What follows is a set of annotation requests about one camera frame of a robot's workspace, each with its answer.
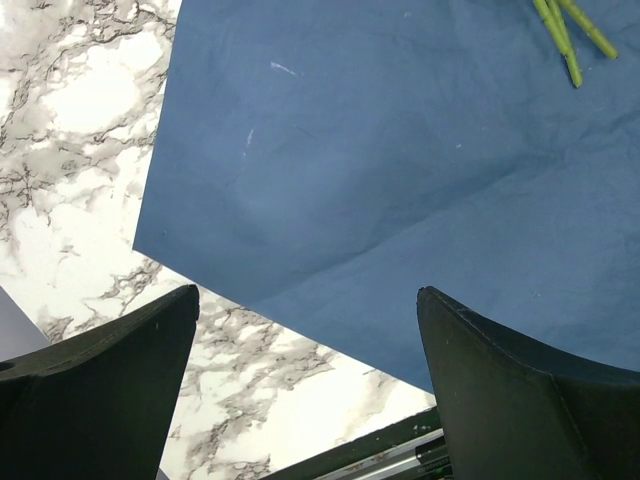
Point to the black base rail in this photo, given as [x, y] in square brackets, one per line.
[412, 448]

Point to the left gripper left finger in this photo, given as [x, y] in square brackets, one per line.
[97, 405]

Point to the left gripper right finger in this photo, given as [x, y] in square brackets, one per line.
[513, 407]

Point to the blue wrapping paper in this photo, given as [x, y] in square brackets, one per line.
[319, 162]

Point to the pink flower bunch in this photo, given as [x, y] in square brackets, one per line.
[551, 13]

